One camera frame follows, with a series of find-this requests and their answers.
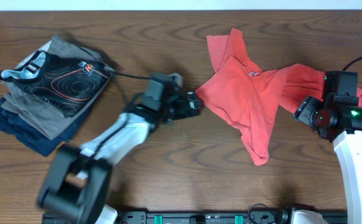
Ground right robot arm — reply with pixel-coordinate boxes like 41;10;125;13
293;71;362;223

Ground navy blue folded shirt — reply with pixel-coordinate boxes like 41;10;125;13
0;98;92;157

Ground red soccer t-shirt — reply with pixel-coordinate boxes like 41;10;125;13
194;27;362;166

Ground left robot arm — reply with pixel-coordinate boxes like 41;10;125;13
37;73;202;223

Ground black orange patterned folded shirt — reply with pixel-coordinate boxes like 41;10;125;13
0;50;111;118

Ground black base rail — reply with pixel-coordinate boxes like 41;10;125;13
41;210;347;224

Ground grey-brown folded shirt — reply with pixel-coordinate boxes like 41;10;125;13
1;35;114;139

